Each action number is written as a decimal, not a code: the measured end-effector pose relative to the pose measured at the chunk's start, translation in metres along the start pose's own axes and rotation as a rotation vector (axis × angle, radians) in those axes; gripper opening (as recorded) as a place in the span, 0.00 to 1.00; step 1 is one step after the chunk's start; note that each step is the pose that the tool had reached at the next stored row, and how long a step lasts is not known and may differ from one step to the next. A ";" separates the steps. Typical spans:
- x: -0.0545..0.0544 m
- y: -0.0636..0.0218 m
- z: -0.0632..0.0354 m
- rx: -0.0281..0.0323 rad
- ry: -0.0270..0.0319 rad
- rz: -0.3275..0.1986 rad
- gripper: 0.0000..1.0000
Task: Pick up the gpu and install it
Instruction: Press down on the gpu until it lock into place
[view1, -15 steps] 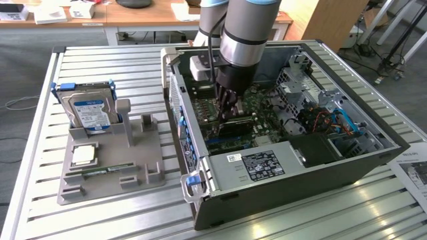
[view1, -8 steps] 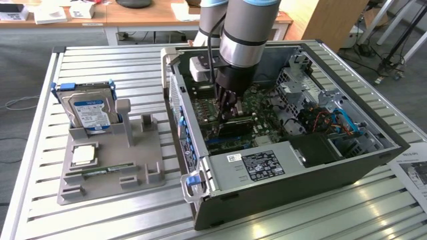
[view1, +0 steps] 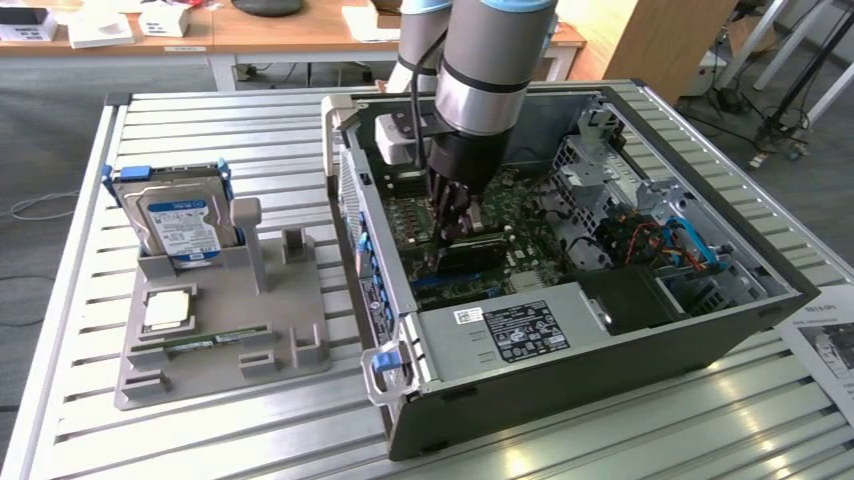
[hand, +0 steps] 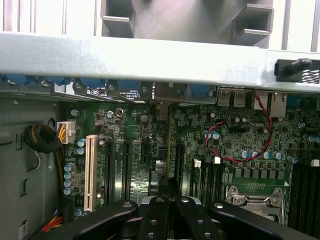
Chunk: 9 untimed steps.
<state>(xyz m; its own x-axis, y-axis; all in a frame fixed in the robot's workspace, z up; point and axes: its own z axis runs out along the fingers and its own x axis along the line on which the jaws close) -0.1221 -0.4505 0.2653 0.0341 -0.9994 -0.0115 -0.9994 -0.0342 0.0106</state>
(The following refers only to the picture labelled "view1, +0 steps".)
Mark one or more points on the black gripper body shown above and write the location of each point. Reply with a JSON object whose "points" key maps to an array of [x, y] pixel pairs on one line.
{"points": [[467, 160]]}

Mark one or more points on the black Nvidia graphics card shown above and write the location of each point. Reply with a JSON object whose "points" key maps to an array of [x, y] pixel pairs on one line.
{"points": [[473, 252]]}

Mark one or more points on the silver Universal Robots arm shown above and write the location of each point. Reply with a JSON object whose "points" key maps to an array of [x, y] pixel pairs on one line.
{"points": [[487, 65]]}

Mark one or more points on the green motherboard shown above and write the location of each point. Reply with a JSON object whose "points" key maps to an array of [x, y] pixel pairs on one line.
{"points": [[540, 220]]}

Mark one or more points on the blue expansion slot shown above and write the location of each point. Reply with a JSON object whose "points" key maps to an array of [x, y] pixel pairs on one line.
{"points": [[453, 283]]}

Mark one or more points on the silver chipset heatsink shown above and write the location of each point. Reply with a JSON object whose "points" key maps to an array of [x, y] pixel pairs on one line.
{"points": [[524, 282]]}

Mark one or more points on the grey power supply unit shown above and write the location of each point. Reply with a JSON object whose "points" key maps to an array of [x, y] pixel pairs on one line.
{"points": [[447, 345]]}

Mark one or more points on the black plastic shroud box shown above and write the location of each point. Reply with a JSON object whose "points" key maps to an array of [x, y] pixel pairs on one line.
{"points": [[632, 300]]}

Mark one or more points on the blue case latch tab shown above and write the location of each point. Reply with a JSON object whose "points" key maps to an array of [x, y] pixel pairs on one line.
{"points": [[385, 361]]}

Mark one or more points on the wooden top desk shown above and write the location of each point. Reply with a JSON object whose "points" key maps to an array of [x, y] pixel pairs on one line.
{"points": [[40, 47], [300, 30]]}

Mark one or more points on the white device box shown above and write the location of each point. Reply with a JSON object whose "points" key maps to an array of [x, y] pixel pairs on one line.
{"points": [[703, 75]]}

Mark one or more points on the hard disk with blue carrier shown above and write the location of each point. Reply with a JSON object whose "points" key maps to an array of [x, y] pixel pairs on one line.
{"points": [[173, 220]]}

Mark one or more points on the grey parts rack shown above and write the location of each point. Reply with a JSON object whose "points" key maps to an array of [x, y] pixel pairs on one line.
{"points": [[220, 320]]}

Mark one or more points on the black open PC case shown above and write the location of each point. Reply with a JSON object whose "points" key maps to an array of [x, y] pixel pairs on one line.
{"points": [[600, 390]]}

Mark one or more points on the dark round object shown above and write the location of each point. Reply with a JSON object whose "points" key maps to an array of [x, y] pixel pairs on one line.
{"points": [[267, 7]]}

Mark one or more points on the green RAM stick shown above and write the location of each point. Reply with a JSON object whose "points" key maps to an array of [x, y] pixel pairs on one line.
{"points": [[207, 341]]}

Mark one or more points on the bare silver CPU chip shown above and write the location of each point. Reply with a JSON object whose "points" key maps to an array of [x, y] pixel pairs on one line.
{"points": [[165, 310]]}

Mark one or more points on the black tripod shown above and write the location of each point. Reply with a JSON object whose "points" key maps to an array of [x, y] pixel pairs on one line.
{"points": [[774, 125]]}

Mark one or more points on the small white box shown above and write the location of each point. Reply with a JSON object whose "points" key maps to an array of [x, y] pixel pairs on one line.
{"points": [[160, 25]]}

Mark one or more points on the printed paper sheet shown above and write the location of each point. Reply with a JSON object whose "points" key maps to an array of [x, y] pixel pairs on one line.
{"points": [[823, 320]]}

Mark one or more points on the white carton box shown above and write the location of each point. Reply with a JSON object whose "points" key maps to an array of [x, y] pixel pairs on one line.
{"points": [[100, 35]]}

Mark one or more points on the black and white box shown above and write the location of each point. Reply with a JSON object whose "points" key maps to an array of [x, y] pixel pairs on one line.
{"points": [[26, 32]]}

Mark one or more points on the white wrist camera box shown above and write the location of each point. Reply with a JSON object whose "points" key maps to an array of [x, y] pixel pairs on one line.
{"points": [[393, 145]]}

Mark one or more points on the white table frame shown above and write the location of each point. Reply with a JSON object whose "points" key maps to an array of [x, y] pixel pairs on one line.
{"points": [[770, 72]]}

